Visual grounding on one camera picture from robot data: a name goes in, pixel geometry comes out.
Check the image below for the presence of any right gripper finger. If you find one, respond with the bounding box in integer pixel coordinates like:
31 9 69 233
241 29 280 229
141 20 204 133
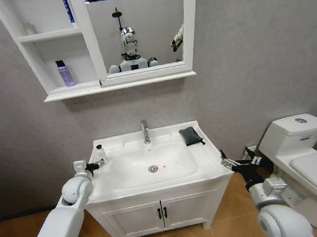
244 144 263 167
218 146 239 172

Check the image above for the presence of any small clear black-capped cleanser bottle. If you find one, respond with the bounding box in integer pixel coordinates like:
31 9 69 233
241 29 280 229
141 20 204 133
95 144 109 164

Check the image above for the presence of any dark folded towel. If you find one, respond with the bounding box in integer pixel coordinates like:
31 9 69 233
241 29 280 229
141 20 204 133
178 125 206 149

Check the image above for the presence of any white ceramic washbasin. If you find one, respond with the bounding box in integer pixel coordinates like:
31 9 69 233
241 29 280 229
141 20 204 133
75 114 237 205

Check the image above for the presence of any white vanity cabinet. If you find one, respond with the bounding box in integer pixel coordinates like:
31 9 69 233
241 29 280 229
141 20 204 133
83 172 243 237

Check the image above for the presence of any purple black-capped shampoo bottle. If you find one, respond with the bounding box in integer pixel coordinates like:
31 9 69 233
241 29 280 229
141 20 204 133
54 58 76 89

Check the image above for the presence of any framed cabinet mirror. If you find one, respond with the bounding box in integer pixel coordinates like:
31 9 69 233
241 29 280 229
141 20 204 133
76 0 216 89

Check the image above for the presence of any chrome faucet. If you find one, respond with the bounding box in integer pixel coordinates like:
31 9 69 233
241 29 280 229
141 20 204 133
139 118 152 145

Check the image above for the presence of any white toilet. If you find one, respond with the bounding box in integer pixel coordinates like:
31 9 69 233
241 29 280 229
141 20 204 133
252 111 317 237

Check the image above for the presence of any small clear glass bottle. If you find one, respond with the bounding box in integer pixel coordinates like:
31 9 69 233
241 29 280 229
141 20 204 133
22 19 39 36

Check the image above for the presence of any blue and white tube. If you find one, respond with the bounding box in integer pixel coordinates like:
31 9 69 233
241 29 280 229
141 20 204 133
60 0 79 30

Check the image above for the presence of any white wall cabinet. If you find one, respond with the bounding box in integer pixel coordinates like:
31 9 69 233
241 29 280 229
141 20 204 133
0 0 217 110

